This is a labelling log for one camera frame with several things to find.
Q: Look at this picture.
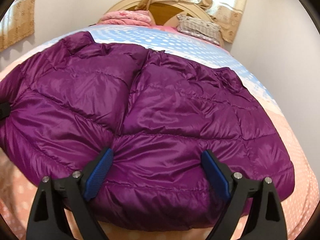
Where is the beige curtain left window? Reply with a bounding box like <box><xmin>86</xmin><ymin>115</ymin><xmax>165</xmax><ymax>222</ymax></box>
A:
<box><xmin>1</xmin><ymin>0</ymin><xmax>35</xmax><ymax>51</ymax></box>

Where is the folded pink blanket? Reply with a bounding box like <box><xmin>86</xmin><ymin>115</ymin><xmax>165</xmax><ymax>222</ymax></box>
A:
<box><xmin>97</xmin><ymin>10</ymin><xmax>155</xmax><ymax>27</ymax></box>

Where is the blue pink dotted bedspread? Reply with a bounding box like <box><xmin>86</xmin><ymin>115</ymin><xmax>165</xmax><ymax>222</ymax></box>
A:
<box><xmin>1</xmin><ymin>25</ymin><xmax>319</xmax><ymax>239</ymax></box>

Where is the purple puffer jacket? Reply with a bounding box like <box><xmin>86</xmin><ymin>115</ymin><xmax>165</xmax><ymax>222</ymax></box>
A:
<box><xmin>1</xmin><ymin>32</ymin><xmax>295</xmax><ymax>231</ymax></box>

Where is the grey striped pillow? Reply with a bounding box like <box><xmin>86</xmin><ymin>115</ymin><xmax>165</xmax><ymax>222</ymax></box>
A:
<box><xmin>177</xmin><ymin>14</ymin><xmax>223</xmax><ymax>47</ymax></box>

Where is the beige wooden headboard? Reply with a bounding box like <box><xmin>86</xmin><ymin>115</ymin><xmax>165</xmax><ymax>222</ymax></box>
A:
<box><xmin>100</xmin><ymin>0</ymin><xmax>226</xmax><ymax>48</ymax></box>

